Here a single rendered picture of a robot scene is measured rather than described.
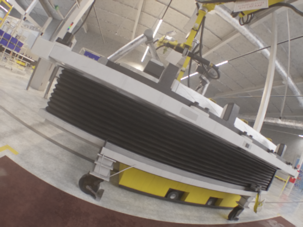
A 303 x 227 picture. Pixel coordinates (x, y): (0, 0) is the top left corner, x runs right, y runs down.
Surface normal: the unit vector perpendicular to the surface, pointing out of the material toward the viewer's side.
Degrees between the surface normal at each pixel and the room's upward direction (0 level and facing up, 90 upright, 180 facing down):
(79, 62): 90
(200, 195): 90
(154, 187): 90
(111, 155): 90
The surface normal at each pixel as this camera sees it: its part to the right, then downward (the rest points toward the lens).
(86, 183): 0.09, 0.02
